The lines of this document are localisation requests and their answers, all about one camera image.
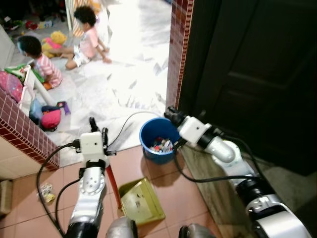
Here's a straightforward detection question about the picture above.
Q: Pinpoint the blue plastic bucket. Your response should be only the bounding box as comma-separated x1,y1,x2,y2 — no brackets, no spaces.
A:
139,117,181,165

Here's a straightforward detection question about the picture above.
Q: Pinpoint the blue bag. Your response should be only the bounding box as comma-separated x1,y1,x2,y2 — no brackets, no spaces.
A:
29,98,44,123

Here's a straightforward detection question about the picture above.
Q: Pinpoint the pink bag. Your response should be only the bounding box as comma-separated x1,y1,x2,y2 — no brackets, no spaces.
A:
40,106,63,132

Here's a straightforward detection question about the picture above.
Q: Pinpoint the grey robot leg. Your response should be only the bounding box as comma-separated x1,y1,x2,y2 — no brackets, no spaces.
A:
105,216,139,238
178,223,216,238

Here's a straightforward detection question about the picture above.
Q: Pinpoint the yellow plush toy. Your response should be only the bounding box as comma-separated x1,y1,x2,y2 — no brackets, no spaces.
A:
41,30,68,58

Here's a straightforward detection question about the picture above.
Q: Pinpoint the green dustpan with red handle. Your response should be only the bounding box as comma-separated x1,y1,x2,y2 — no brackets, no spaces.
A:
105,165,167,227

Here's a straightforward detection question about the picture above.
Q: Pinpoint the dark wooden door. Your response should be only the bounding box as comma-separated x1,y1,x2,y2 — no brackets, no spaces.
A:
177,0,317,176

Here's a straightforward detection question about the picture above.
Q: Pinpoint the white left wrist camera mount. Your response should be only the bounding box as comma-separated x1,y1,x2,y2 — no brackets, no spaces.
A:
79,131,107,163

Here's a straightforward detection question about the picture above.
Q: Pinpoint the child in pink shirt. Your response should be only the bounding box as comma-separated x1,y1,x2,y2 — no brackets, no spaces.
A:
64,5,112,70

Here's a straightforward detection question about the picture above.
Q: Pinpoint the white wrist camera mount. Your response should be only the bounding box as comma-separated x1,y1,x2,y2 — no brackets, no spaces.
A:
177,116,212,147
79,131,107,163

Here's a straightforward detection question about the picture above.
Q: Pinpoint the crumpled wrapper litter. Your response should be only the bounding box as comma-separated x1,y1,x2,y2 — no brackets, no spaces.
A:
38,183,55,203

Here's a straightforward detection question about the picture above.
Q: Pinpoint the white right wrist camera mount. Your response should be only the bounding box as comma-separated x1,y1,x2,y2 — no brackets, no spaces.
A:
177,116,212,147

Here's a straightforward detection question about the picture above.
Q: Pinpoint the child in striped shirt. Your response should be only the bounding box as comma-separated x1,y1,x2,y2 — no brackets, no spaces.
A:
17,35,64,91

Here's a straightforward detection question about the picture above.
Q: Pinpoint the pink patterned cushion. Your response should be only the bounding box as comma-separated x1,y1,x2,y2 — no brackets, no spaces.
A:
0,71,24,103

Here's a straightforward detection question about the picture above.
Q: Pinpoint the small purple item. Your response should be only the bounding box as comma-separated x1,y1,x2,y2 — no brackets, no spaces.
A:
56,101,71,116

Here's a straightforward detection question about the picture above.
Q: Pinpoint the grey robot left leg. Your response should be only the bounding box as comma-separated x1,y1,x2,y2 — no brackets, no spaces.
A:
105,216,139,238

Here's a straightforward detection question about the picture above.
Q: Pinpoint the white plastic rack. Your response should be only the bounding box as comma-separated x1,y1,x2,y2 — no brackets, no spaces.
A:
19,66,51,116

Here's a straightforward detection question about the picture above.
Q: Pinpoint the grey robot right leg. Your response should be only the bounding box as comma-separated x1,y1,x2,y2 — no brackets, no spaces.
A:
178,223,216,238

